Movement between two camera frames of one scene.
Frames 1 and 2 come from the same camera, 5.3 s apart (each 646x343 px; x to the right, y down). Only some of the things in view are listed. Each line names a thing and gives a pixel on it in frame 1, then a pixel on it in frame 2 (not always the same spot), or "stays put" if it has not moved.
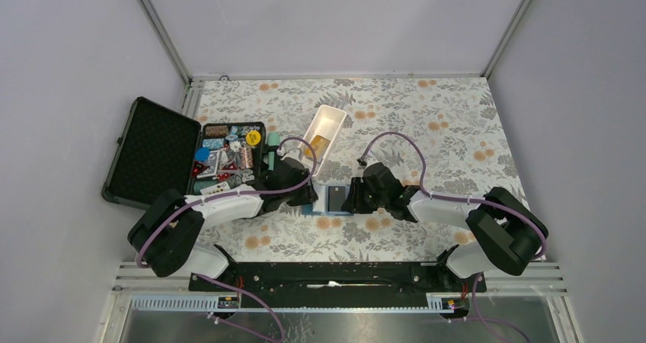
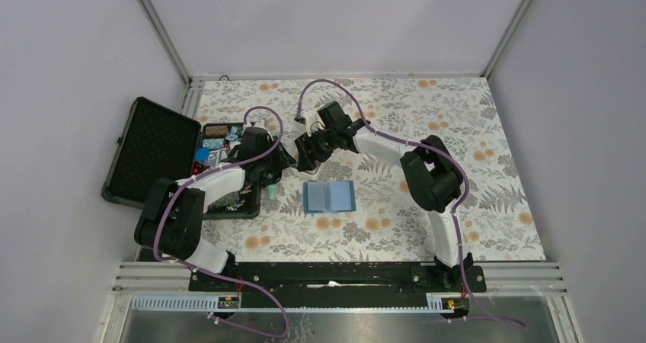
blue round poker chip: (202, 154) stays put
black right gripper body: (371, 200) to (322, 145)
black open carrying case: (159, 150) stays put
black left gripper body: (293, 196) to (273, 162)
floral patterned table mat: (441, 133) stays put
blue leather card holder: (330, 199) stays put
